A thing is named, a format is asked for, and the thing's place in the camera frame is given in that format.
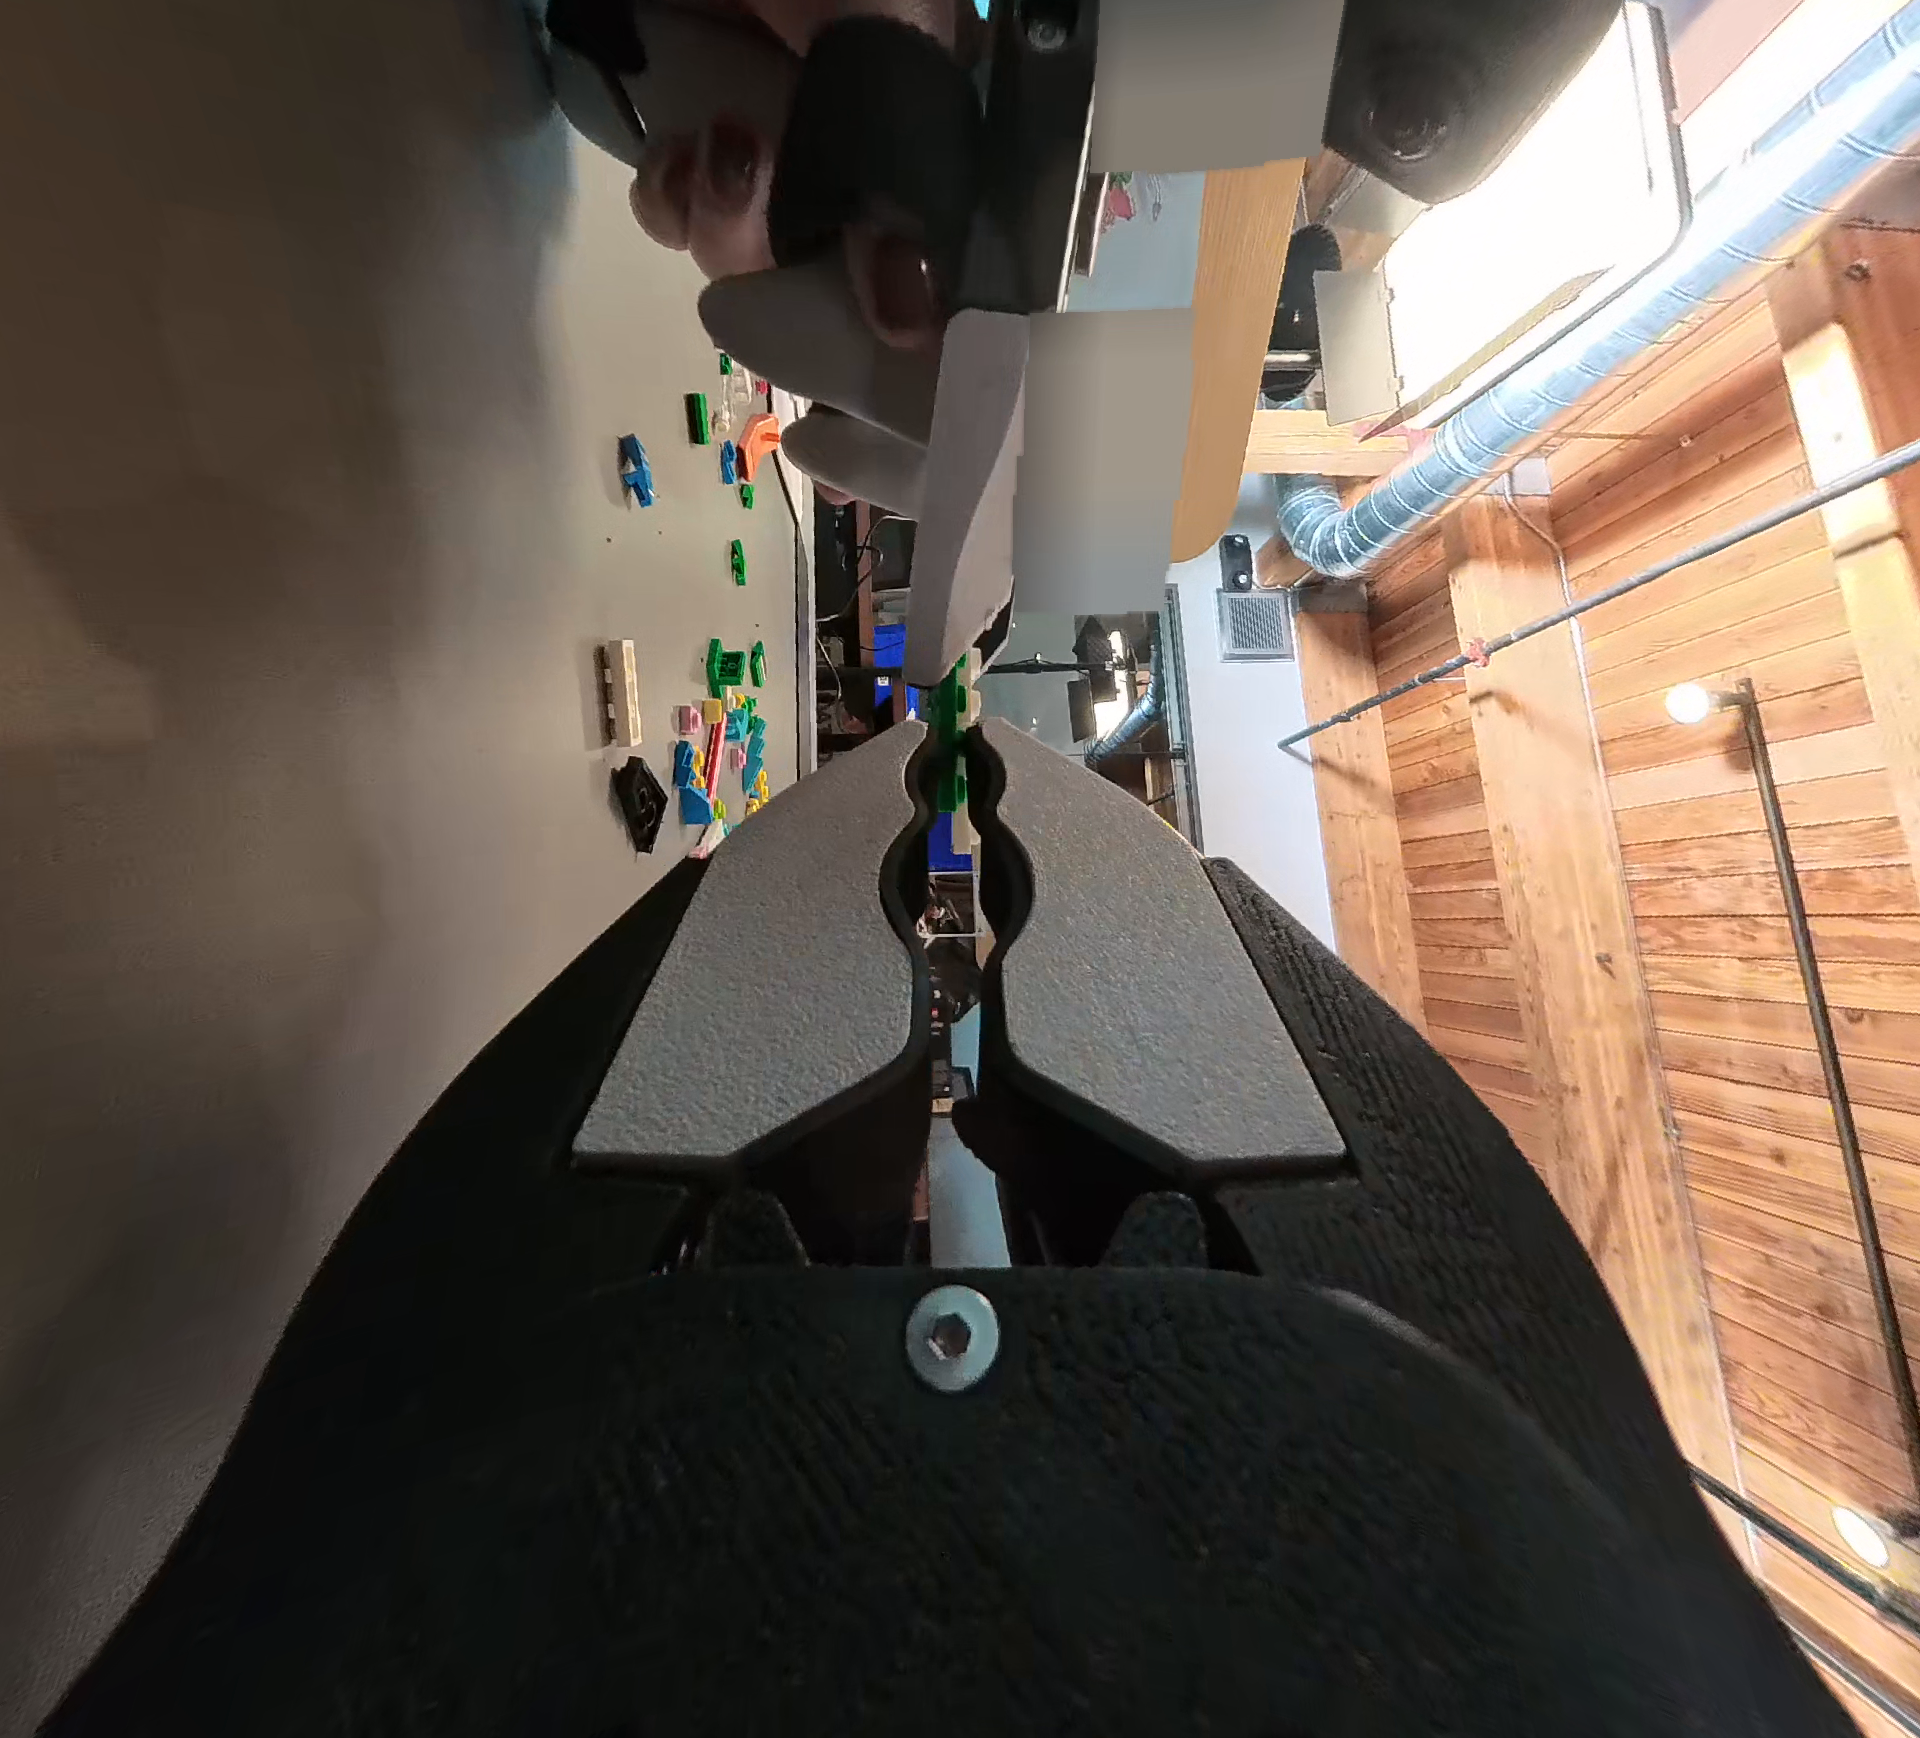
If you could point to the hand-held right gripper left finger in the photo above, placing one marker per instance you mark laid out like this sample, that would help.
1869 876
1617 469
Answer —
750 1003

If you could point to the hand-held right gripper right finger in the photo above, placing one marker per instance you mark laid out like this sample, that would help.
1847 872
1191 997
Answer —
1155 1003

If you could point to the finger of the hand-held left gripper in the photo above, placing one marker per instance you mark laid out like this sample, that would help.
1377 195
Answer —
968 493

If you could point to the green white toy brick assembly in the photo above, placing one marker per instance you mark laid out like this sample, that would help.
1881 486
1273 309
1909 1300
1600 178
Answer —
946 748

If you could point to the grey desk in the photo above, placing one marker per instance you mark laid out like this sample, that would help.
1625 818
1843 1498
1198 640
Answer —
224 717

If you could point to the small blue storage bin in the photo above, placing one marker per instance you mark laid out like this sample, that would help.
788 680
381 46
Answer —
892 665

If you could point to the black studio light stand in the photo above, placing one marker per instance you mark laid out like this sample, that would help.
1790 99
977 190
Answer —
1107 640

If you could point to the orange brick separator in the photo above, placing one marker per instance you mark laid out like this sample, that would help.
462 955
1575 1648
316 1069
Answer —
757 441

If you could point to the black plate brick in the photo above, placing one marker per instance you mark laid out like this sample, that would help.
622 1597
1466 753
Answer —
640 802

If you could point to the bright ceiling light panel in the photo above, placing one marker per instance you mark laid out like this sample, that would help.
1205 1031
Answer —
1529 239

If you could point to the open instruction booklet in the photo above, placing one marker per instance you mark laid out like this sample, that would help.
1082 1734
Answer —
1118 246

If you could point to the scattered small toy bricks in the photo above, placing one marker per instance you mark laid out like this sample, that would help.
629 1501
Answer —
717 665

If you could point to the white plate brick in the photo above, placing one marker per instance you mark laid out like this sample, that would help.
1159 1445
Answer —
621 696

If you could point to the black round lamp shade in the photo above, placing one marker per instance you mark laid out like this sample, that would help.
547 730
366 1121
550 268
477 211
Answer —
1293 358

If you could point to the wooden pillar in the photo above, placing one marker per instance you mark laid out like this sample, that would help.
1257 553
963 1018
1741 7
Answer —
1320 442

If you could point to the grey hanging panel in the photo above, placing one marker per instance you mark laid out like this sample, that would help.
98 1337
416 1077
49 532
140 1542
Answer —
1353 342

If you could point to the black metal ceiling rod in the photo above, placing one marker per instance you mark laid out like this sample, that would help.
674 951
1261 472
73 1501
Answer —
1650 576

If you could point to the black pole bulb lamp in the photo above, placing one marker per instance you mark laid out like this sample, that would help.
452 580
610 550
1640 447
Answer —
1823 1018
1863 1536

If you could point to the grey wall vent grille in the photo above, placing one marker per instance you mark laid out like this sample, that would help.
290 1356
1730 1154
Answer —
1254 625

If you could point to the silver air duct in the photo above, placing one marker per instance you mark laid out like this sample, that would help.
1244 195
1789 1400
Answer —
1650 321

